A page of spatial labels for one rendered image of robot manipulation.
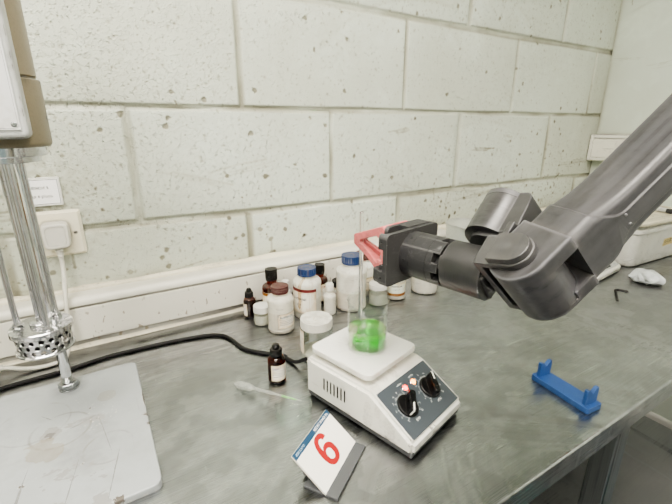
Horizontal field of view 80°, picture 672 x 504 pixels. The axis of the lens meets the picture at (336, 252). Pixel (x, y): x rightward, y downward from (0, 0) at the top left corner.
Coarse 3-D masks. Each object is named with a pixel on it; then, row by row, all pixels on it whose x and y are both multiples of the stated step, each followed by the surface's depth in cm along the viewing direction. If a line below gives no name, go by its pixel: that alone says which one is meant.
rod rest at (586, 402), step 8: (544, 368) 67; (536, 376) 67; (544, 376) 67; (552, 376) 67; (544, 384) 66; (552, 384) 65; (560, 384) 65; (568, 384) 65; (552, 392) 65; (560, 392) 63; (568, 392) 63; (576, 392) 63; (584, 392) 60; (592, 392) 60; (568, 400) 62; (576, 400) 61; (584, 400) 60; (592, 400) 61; (584, 408) 60; (592, 408) 60
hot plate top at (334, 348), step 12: (336, 336) 65; (396, 336) 65; (312, 348) 62; (324, 348) 61; (336, 348) 61; (348, 348) 61; (396, 348) 61; (408, 348) 61; (336, 360) 58; (348, 360) 58; (360, 360) 58; (372, 360) 58; (384, 360) 58; (396, 360) 58; (360, 372) 55; (372, 372) 55
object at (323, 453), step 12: (324, 432) 52; (336, 432) 53; (312, 444) 50; (324, 444) 51; (336, 444) 52; (348, 444) 53; (300, 456) 48; (312, 456) 49; (324, 456) 50; (336, 456) 51; (312, 468) 48; (324, 468) 49; (324, 480) 48
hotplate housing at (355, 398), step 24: (312, 360) 62; (408, 360) 61; (312, 384) 63; (336, 384) 58; (360, 384) 56; (384, 384) 56; (336, 408) 60; (360, 408) 56; (384, 408) 53; (456, 408) 59; (384, 432) 53; (432, 432) 54; (408, 456) 52
